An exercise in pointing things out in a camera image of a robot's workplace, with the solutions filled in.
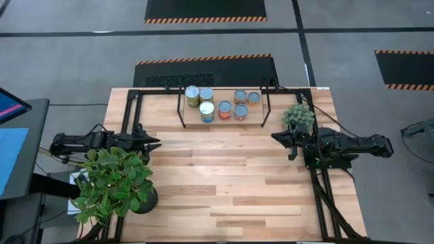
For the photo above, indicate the leafy green potted plant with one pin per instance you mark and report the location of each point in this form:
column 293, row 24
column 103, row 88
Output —
column 112, row 183

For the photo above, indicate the orange label tin can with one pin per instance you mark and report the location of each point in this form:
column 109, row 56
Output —
column 206, row 95

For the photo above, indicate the black stand base bar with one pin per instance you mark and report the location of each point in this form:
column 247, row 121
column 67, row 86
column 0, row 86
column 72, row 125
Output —
column 54, row 187

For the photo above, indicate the yellow pepper print can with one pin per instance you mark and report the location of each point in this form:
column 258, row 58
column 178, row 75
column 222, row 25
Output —
column 240, row 96

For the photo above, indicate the pink and orange can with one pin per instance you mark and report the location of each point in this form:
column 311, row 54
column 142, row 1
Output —
column 224, row 110

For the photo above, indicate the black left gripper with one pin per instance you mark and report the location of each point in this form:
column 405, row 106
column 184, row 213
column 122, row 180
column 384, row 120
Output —
column 128, row 141

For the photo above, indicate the black striped-edge floor mat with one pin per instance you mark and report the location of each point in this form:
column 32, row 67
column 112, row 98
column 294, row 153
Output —
column 203, row 71
column 407, row 69
column 205, row 10

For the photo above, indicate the dark grey side desk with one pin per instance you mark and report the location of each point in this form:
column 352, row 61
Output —
column 39, row 112

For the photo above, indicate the white paper sheet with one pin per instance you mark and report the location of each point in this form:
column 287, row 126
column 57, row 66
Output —
column 73, row 177

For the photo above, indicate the blue-screen monitor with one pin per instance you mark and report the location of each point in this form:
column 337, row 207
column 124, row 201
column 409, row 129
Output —
column 10, row 105

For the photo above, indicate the pink teal corn can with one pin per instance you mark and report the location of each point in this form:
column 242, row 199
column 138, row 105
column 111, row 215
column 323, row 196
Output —
column 240, row 112

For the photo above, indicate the black aluminium rig frame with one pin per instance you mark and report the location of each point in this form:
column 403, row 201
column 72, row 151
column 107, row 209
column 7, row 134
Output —
column 129, row 101

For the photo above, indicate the tall blue teal can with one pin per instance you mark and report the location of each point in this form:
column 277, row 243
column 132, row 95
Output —
column 207, row 111

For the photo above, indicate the grey equipment stand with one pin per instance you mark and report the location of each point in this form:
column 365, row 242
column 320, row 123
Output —
column 428, row 130

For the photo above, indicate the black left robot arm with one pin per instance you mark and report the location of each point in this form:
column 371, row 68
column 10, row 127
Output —
column 78, row 142

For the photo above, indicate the green pears label can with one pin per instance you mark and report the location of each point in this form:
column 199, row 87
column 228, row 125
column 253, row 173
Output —
column 192, row 96

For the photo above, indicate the succulent in white pot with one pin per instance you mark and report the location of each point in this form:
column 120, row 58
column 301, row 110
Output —
column 298, row 115

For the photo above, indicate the wooden shelf with black frame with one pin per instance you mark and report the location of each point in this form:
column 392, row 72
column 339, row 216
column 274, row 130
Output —
column 254, row 115

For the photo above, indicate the blue sheet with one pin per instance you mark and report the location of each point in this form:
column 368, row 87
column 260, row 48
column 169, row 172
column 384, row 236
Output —
column 12, row 159

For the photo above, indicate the short orange yellow can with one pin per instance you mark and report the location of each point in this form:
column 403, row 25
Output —
column 253, row 98

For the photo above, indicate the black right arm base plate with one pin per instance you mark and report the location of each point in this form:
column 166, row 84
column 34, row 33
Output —
column 339, row 164

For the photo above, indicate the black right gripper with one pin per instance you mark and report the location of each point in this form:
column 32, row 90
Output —
column 305, row 140

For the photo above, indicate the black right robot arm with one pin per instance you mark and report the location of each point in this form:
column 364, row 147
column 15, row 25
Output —
column 356, row 144

